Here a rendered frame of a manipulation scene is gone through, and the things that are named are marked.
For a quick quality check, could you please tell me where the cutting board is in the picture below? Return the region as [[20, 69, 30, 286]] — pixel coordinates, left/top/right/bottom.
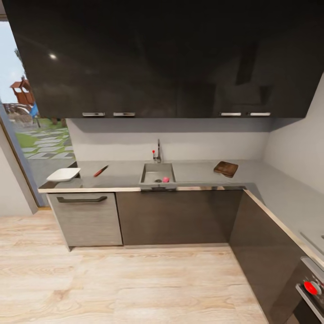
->
[[214, 161, 238, 176]]

